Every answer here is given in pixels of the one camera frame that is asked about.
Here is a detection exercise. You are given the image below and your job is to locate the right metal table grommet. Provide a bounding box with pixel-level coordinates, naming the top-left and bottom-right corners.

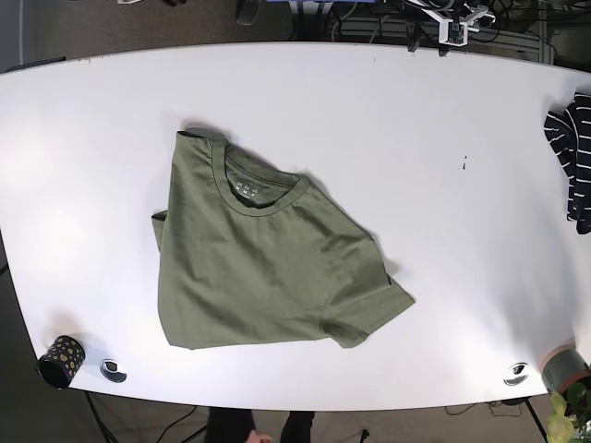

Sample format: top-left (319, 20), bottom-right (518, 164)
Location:
top-left (502, 362), bottom-right (531, 387)

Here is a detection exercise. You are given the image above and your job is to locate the grey plant pot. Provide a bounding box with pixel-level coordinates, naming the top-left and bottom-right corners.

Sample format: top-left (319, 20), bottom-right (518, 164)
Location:
top-left (541, 345), bottom-right (590, 394)

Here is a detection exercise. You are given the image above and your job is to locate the olive green T-shirt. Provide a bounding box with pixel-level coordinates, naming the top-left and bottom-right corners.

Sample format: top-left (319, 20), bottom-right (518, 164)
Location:
top-left (151, 131), bottom-right (414, 350)

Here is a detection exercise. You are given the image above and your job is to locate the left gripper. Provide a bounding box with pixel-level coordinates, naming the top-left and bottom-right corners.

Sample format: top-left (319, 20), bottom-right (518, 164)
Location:
top-left (406, 0), bottom-right (496, 47)

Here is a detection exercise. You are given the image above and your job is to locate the metal table grommet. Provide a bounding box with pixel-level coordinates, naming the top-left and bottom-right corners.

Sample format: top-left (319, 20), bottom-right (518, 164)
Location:
top-left (502, 362), bottom-right (531, 387)
top-left (100, 359), bottom-right (127, 383)

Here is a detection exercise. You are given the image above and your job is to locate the black floral cup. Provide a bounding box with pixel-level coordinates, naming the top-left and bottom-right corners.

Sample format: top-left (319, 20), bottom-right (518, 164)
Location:
top-left (36, 335), bottom-right (86, 389)

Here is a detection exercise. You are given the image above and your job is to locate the left metal table grommet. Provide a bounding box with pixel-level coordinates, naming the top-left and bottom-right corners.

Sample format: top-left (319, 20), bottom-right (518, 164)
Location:
top-left (100, 359), bottom-right (127, 383)

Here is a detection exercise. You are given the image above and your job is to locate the black white striped T-shirt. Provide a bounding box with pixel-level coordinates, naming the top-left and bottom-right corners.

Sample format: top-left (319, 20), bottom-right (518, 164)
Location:
top-left (544, 92), bottom-right (591, 235)

